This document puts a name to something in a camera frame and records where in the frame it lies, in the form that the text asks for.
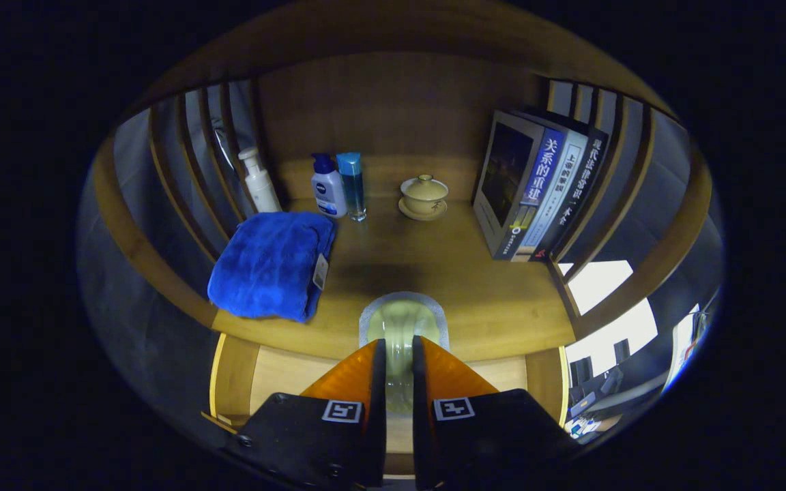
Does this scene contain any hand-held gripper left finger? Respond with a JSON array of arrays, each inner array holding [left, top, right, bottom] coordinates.
[[226, 339, 388, 489]]

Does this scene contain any wooden cabinet with slatted sides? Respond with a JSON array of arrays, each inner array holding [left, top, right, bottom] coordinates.
[[89, 0, 713, 437]]

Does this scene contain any beige lidded teacup with saucer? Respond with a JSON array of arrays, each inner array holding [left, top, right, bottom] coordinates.
[[398, 175, 450, 222]]

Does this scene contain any clear blue bottle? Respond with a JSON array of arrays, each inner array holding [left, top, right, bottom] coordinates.
[[336, 151, 368, 222]]

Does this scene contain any white pump bottle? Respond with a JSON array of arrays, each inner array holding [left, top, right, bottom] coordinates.
[[238, 147, 282, 214]]

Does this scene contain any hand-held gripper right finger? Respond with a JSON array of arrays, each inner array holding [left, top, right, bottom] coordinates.
[[412, 336, 581, 490]]

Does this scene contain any blue towel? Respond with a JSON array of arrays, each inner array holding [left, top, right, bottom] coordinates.
[[207, 211, 336, 323]]

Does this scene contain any wooden drawer with black knob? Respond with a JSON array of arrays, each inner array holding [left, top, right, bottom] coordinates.
[[202, 332, 569, 478]]

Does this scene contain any white box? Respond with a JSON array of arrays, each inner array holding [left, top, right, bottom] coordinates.
[[557, 259, 658, 376]]

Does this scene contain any wooden countertop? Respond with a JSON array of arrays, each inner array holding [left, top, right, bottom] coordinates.
[[212, 194, 577, 361]]

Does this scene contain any white lotion bottle blue cap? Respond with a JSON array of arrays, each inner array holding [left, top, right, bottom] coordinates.
[[310, 153, 348, 219]]

